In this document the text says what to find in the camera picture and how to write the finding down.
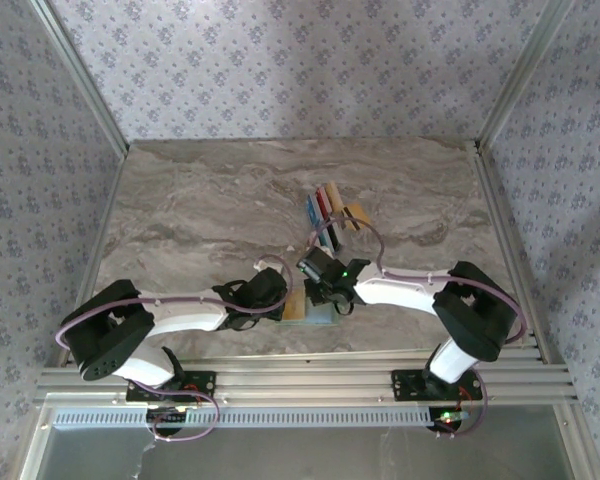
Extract clear green plastic tray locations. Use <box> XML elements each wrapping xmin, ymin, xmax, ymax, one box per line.
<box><xmin>278</xmin><ymin>292</ymin><xmax>340</xmax><ymax>326</ymax></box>

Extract gold credit card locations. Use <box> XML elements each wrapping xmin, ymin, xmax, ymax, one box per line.
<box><xmin>340</xmin><ymin>202</ymin><xmax>372</xmax><ymax>232</ymax></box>
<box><xmin>282</xmin><ymin>292</ymin><xmax>307</xmax><ymax>321</ymax></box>

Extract clear acrylic card rack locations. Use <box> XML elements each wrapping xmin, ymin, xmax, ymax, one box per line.
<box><xmin>302</xmin><ymin>179</ymin><xmax>349</xmax><ymax>254</ymax></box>

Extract black control board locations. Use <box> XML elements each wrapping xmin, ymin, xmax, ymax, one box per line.
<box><xmin>146</xmin><ymin>405</ymin><xmax>192</xmax><ymax>437</ymax></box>
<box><xmin>426</xmin><ymin>405</ymin><xmax>474</xmax><ymax>434</ymax></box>

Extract grey metal panel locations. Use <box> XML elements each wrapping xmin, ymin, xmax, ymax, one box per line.
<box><xmin>18</xmin><ymin>403</ymin><xmax>600</xmax><ymax>480</ymax></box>

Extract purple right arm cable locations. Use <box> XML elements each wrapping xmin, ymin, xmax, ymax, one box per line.
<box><xmin>305</xmin><ymin>215</ymin><xmax>529</xmax><ymax>441</ymax></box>

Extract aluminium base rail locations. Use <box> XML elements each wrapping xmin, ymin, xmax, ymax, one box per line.
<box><xmin>33</xmin><ymin>348</ymin><xmax>580</xmax><ymax>407</ymax></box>

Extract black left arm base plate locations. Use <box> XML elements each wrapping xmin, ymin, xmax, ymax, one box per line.
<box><xmin>125</xmin><ymin>369</ymin><xmax>217</xmax><ymax>404</ymax></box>

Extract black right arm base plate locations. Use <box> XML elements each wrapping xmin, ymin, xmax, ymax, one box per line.
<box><xmin>390</xmin><ymin>368</ymin><xmax>484</xmax><ymax>404</ymax></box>

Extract grey slotted cable duct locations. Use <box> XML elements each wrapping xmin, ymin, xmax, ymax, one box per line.
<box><xmin>52</xmin><ymin>405</ymin><xmax>474</xmax><ymax>430</ymax></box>

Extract aluminium side rail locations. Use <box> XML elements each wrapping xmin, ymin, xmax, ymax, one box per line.
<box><xmin>57</xmin><ymin>147</ymin><xmax>131</xmax><ymax>369</ymax></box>
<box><xmin>472</xmin><ymin>139</ymin><xmax>554</xmax><ymax>366</ymax></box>

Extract aluminium frame post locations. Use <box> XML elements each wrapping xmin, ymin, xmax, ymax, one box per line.
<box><xmin>473</xmin><ymin>0</ymin><xmax>577</xmax><ymax>151</ymax></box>
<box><xmin>29</xmin><ymin>0</ymin><xmax>130</xmax><ymax>157</ymax></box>

